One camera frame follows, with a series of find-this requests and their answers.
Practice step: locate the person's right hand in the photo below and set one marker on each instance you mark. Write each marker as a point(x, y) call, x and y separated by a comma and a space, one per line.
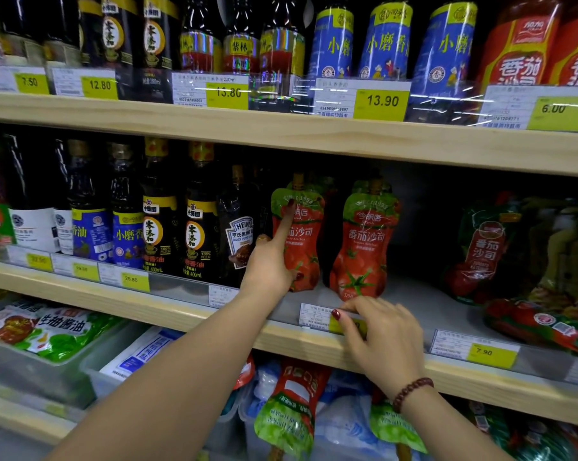
point(389, 345)

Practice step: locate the person's left hand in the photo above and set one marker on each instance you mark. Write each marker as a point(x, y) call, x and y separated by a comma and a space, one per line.
point(267, 268)

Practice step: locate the person's right thumb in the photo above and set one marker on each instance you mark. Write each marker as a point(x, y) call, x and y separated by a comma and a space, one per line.
point(344, 328)

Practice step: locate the red green ketchup pouch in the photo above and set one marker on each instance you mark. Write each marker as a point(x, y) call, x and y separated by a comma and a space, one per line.
point(481, 252)
point(363, 244)
point(543, 326)
point(289, 408)
point(304, 235)
point(394, 424)

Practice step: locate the person's right forearm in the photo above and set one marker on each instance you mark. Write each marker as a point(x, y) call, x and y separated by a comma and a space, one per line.
point(442, 427)

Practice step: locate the person's left forearm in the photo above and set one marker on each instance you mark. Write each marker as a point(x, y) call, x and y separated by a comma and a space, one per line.
point(173, 388)

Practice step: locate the wooden shelf board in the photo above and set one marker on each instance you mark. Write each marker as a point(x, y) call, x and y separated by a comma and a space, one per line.
point(308, 345)
point(269, 134)
point(20, 417)

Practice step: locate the white plastic bag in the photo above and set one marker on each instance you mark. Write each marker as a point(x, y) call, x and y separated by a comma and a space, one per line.
point(346, 417)

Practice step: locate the black pepper sauce bottle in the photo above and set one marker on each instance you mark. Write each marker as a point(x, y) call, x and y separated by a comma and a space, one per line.
point(236, 225)

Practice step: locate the clear plastic bin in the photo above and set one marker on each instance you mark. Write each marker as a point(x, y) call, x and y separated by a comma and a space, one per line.
point(39, 374)
point(101, 379)
point(229, 427)

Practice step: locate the black yellow label oil bottle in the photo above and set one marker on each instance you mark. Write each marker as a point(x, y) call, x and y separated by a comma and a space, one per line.
point(119, 43)
point(90, 28)
point(159, 47)
point(159, 215)
point(200, 220)

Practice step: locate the white blue packet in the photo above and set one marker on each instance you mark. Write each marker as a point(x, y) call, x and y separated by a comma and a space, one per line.
point(140, 352)

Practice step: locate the green red sauce pouch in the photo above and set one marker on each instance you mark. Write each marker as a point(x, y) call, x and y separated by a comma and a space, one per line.
point(529, 439)

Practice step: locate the clear plastic shelf guard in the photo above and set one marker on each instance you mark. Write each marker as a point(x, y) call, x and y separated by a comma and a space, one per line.
point(279, 96)

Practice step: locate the blue label sesame oil bottle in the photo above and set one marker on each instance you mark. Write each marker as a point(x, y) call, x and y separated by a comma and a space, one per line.
point(331, 40)
point(443, 57)
point(387, 40)
point(89, 211)
point(125, 215)

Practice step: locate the green soy sauce packet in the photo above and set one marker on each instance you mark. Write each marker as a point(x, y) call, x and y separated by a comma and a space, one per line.
point(63, 337)

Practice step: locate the dark vinegar bottle foil label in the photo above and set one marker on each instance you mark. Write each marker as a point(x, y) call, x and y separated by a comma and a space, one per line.
point(281, 47)
point(241, 38)
point(201, 38)

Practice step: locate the dark bottle with white label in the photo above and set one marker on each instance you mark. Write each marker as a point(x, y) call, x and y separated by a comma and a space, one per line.
point(29, 201)
point(63, 206)

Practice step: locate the red ketchup bottle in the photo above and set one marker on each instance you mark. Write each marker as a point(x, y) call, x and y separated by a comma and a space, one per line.
point(519, 43)
point(574, 43)

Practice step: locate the red brown sauce packet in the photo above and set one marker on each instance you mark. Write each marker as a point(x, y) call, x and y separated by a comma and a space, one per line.
point(8, 324)

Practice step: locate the dark bottle with grey label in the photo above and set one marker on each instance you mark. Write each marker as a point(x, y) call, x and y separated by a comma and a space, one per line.
point(21, 28)
point(60, 31)

